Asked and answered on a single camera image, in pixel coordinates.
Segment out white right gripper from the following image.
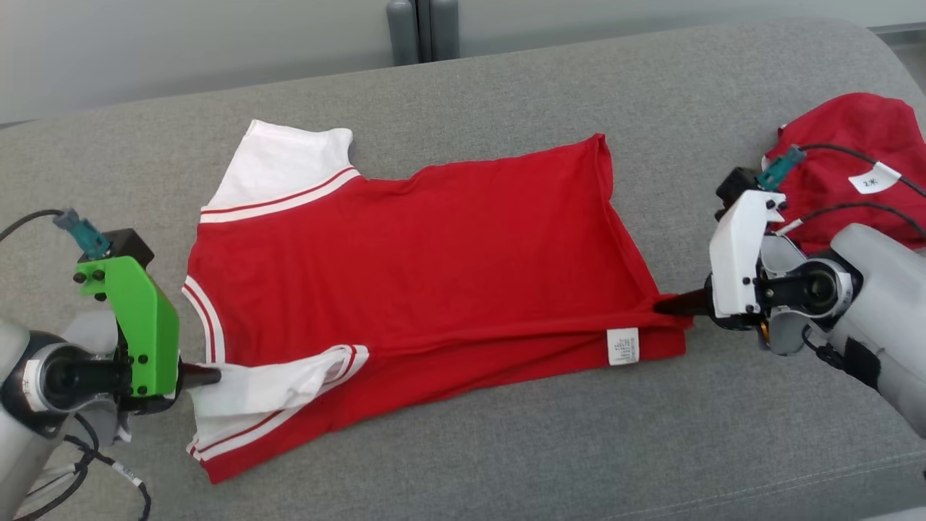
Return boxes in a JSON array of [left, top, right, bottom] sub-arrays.
[[655, 188, 788, 331]]

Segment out left cable with teal plug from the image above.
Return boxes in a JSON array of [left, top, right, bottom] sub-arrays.
[[0, 208, 109, 260]]

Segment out grey partition post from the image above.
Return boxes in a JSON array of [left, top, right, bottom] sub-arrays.
[[386, 0, 462, 66]]

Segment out red white lettered jersey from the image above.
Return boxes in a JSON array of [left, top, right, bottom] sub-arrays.
[[181, 119, 695, 484]]

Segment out grey fabric sofa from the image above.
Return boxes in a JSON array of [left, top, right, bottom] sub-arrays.
[[0, 18, 926, 521]]

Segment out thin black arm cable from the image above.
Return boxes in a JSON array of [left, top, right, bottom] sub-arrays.
[[14, 433, 153, 521], [776, 201, 926, 240]]

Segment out cable with teal plug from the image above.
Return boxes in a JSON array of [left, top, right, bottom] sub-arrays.
[[0, 208, 109, 260], [758, 143, 926, 198]]

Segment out right cable with teal plug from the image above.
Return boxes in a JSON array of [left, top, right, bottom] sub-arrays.
[[758, 143, 926, 198]]

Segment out red shorts with white stripe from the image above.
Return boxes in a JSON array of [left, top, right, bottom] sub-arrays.
[[761, 92, 926, 254]]

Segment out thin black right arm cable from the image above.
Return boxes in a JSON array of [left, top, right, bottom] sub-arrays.
[[776, 201, 926, 240]]

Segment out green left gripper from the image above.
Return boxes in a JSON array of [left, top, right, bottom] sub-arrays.
[[75, 255, 221, 415]]

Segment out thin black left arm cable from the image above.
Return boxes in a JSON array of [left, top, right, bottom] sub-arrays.
[[14, 433, 153, 521]]

